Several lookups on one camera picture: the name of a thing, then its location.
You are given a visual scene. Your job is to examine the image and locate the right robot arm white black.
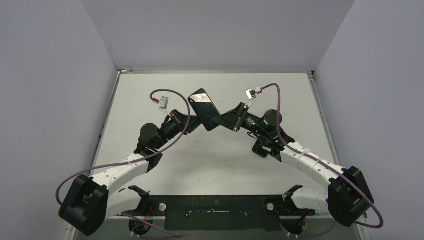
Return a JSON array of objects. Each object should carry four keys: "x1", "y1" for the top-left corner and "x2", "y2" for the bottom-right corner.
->
[{"x1": 212, "y1": 103, "x2": 375, "y2": 227}]

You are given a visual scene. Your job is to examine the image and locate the black phone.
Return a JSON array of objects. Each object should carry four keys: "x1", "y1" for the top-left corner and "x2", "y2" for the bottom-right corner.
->
[
  {"x1": 252, "y1": 136, "x2": 276, "y2": 158},
  {"x1": 188, "y1": 88, "x2": 221, "y2": 132}
]

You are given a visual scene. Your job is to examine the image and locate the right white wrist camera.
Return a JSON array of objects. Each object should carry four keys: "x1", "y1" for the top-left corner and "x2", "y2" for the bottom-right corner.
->
[{"x1": 245, "y1": 87, "x2": 263, "y2": 108}]

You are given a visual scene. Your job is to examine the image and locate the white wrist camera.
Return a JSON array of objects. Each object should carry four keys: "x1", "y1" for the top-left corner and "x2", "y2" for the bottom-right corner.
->
[
  {"x1": 245, "y1": 87, "x2": 263, "y2": 108},
  {"x1": 153, "y1": 96, "x2": 169, "y2": 114}
]

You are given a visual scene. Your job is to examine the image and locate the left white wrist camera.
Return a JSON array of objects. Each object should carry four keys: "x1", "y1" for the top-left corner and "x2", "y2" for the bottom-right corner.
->
[{"x1": 153, "y1": 96, "x2": 169, "y2": 114}]

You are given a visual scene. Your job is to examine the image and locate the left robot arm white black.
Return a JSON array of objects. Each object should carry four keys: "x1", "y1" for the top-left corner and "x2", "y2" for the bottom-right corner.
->
[{"x1": 58, "y1": 109, "x2": 202, "y2": 236}]

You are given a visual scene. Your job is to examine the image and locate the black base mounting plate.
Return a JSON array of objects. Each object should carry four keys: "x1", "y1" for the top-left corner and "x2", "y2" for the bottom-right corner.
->
[{"x1": 145, "y1": 195, "x2": 292, "y2": 232}]

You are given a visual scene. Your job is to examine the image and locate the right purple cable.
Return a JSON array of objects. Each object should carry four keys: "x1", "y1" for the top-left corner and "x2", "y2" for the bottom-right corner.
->
[{"x1": 256, "y1": 82, "x2": 384, "y2": 239}]

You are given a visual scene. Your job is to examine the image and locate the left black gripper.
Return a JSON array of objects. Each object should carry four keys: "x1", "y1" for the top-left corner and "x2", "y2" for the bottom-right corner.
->
[{"x1": 154, "y1": 108, "x2": 206, "y2": 150}]

